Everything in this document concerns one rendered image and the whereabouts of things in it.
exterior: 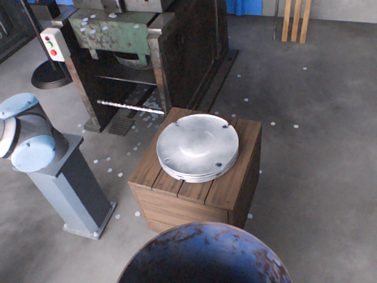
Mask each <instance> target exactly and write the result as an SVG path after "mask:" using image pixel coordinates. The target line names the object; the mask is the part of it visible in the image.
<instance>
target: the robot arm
mask: <svg viewBox="0 0 377 283"><path fill-rule="evenodd" d="M0 117H1V118H2V119H0V158H3V159H8V160H11V161H12V164H13V165H14V166H15V167H16V168H17V169H19V170H21V171H27V172H30V171H37V170H40V169H41V168H46V167H49V166H52V165H53V164H55V163H57V162H58V161H60V160H61V159H62V158H63V157H64V156H65V154H66V153H67V151H68V140H67V139H66V137H65V136H64V134H63V133H61V132H59V131H58V130H57V129H55V128H54V126H53V125H52V124H51V122H50V120H49V118H48V116H47V114H46V113H45V110H44V109H43V108H42V107H41V105H40V103H39V100H38V99H37V98H36V96H35V95H34V94H32V93H20V94H18V95H14V96H12V97H10V98H8V99H6V100H5V101H3V103H2V104H1V105H0Z"/></svg>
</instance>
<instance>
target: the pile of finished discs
mask: <svg viewBox="0 0 377 283"><path fill-rule="evenodd" d="M157 154H158V158H159V162H160V165H161V166H162V167H163V169H164V170H165V171H166V173H167V174H169V175H171V176H172V177H174V178H176V179H178V180H181V181H182V180H185V182H206V181H210V180H214V179H215V178H217V177H220V176H222V175H223V174H225V173H226V172H227V171H228V170H229V169H230V168H231V167H232V166H233V164H234V163H235V161H236V158H237V156H238V136H237V133H236V131H235V129H234V128H233V126H232V125H229V126H228V123H227V122H226V121H225V120H224V119H222V118H219V117H216V116H211V115H192V116H186V117H183V118H180V119H178V121H177V124H176V123H171V124H170V125H168V126H167V127H166V128H165V129H164V130H163V132H162V133H161V134H160V136H159V138H158V141H157Z"/></svg>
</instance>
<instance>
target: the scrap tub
mask: <svg viewBox="0 0 377 283"><path fill-rule="evenodd" d="M116 283H295V282H294V280H293V279H292V277H291V275H290V273H289V271H288V269H287V268H286V266H285V264H284V263H283V262H282V261H281V260H280V258H279V257H278V256H277V255H276V253H275V252H273V251H272V250H271V248H270V247H269V246H268V245H266V244H265V243H263V242H262V241H261V240H260V239H258V238H257V237H256V236H254V235H252V234H250V233H248V232H246V231H245V230H243V229H240V228H238V227H234V226H231V225H226V224H224V223H221V222H210V221H199V222H189V223H187V224H184V225H179V226H175V227H173V228H170V229H167V230H165V231H164V232H162V233H160V234H158V235H157V236H155V237H153V238H152V239H151V240H149V241H148V242H147V243H145V244H144V245H143V246H142V247H141V248H140V249H139V250H138V251H137V252H136V253H135V254H134V256H133V257H132V258H131V259H130V260H129V261H128V262H127V264H126V266H125V267H124V269H123V271H121V274H120V275H119V277H118V280H117V282H116Z"/></svg>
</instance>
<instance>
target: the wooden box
mask: <svg viewBox="0 0 377 283"><path fill-rule="evenodd" d="M192 115H211V116H216V117H219V118H222V119H224V120H225V121H226V122H227V123H228V126H229V125H232V126H233V128H234V129H235V131H236V133H237V136H238V156H237V158H236V161H235V163H234V164H233V166H232V167H231V168H230V169H229V170H228V171H227V172H226V173H225V174H223V175H222V176H220V177H217V178H215V179H214V180H210V181H206V182H185V180H182V181H181V180H178V179H176V178H174V177H172V176H171V175H169V174H167V173H166V171H165V170H164V169H163V167H162V166H161V165H160V162H159V158H158V154H157V141H158V138H159V136H160V134H161V133H162V132H163V130H164V129H165V128H166V127H167V126H168V125H170V124H171V123H176V124H177V121H178V119H180V118H183V117H186V116H192ZM261 135H262V122H258V121H255V120H248V119H244V118H239V119H238V118H237V117H229V116H222V115H215V114H211V113H207V112H200V111H193V110H189V109H182V108H175V107H172V109H171V111H170V112H169V113H168V115H167V117H166V118H165V120H164V122H163V124H162V125H161V126H160V129H159V130H158V132H157V134H156V135H155V137H154V138H153V140H152V141H151V143H150V145H149V147H148V149H146V152H145V153H144V155H143V157H142V159H141V161H139V163H138V164H137V166H136V168H135V170H134V172H133V174H132V175H131V176H130V178H129V180H128V184H129V186H130V188H131V191H132V192H133V195H134V197H135V199H136V202H137V205H138V206H139V208H140V211H141V213H142V215H143V218H144V220H145V223H146V225H147V227H148V229H149V230H152V231H153V232H157V233H162V232H164V231H165V230H167V229H170V228H173V227H175V226H179V225H184V224H187V223H189V222H199V221H210V222H221V223H224V224H226V225H231V226H234V227H238V228H240V229H243V230H244V228H245V223H246V220H247V215H248V213H249V209H250V207H251V203H252V200H253V197H254V192H255V189H256V185H257V184H258V181H259V175H260V155H261Z"/></svg>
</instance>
